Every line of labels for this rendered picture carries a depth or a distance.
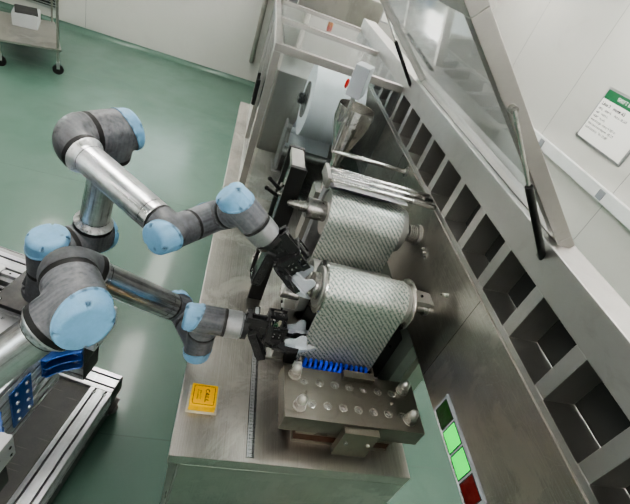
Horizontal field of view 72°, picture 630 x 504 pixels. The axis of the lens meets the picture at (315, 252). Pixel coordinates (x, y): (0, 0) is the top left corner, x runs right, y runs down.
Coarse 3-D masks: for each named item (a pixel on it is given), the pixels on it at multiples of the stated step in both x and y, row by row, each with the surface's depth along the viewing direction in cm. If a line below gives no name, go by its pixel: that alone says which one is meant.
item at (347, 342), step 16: (320, 320) 117; (336, 320) 117; (320, 336) 121; (336, 336) 121; (352, 336) 121; (368, 336) 122; (384, 336) 122; (304, 352) 124; (320, 352) 125; (336, 352) 125; (352, 352) 126; (368, 352) 126; (368, 368) 131
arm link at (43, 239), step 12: (36, 228) 128; (48, 228) 129; (60, 228) 130; (36, 240) 125; (48, 240) 126; (60, 240) 127; (72, 240) 131; (24, 252) 126; (36, 252) 124; (48, 252) 125; (36, 264) 126
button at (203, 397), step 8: (200, 384) 120; (192, 392) 117; (200, 392) 118; (208, 392) 119; (216, 392) 119; (192, 400) 115; (200, 400) 116; (208, 400) 117; (216, 400) 118; (192, 408) 115; (200, 408) 115; (208, 408) 116
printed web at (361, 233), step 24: (336, 192) 128; (336, 216) 126; (360, 216) 127; (384, 216) 130; (312, 240) 148; (336, 240) 130; (360, 240) 131; (384, 240) 131; (360, 264) 137; (384, 264) 138; (336, 288) 112; (360, 288) 114; (384, 288) 116; (336, 312) 115; (360, 312) 116; (384, 312) 116
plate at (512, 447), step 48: (384, 144) 188; (432, 240) 131; (432, 288) 125; (432, 336) 119; (480, 336) 100; (432, 384) 114; (480, 384) 96; (480, 432) 93; (528, 432) 81; (480, 480) 90; (528, 480) 79; (576, 480) 70
